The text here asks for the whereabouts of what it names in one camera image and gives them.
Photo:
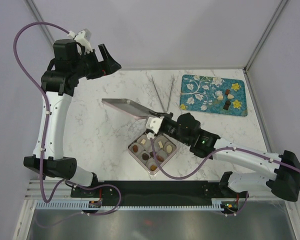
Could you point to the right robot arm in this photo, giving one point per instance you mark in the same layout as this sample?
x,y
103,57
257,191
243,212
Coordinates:
x,y
274,172

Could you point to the dark chocolate pieces on tray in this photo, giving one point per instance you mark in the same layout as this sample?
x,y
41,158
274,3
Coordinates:
x,y
227,105

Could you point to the pink chocolate tin box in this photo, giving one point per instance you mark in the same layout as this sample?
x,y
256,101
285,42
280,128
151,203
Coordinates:
x,y
152,151

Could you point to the brown almond chocolate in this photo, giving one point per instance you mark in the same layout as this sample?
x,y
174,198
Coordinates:
x,y
160,158

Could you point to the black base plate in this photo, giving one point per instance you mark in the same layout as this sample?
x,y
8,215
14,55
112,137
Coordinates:
x,y
159,193

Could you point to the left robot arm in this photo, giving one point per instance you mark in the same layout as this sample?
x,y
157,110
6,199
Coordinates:
x,y
48,157

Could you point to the aluminium frame post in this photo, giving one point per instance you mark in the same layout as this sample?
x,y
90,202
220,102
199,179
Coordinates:
x,y
40,22
265,34

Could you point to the metal tweezers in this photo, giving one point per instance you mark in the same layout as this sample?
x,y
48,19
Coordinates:
x,y
163,88

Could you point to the left aluminium frame post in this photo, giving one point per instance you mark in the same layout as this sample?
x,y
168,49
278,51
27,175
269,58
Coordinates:
x,y
40,22

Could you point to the caramel square chocolate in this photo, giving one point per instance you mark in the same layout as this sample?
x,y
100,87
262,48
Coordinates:
x,y
153,168

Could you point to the white oval chocolate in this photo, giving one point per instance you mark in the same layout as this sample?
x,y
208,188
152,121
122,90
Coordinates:
x,y
169,149

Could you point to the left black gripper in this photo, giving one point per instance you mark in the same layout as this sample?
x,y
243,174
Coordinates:
x,y
108,65

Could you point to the dark round chocolate in box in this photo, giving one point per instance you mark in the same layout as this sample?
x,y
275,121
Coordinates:
x,y
145,156

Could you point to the white cable duct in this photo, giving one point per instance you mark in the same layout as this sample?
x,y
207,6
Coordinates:
x,y
88,205

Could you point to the teal floral tray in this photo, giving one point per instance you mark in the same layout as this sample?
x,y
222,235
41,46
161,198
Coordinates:
x,y
207,94

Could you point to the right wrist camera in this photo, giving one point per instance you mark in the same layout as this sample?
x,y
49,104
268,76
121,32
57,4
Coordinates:
x,y
154,124

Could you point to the right aluminium frame post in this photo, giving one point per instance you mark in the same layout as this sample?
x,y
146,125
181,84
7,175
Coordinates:
x,y
265,34

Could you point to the light brown round chocolate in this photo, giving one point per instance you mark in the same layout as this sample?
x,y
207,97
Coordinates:
x,y
135,148

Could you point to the white heart chocolate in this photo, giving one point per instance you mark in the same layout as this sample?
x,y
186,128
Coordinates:
x,y
230,96

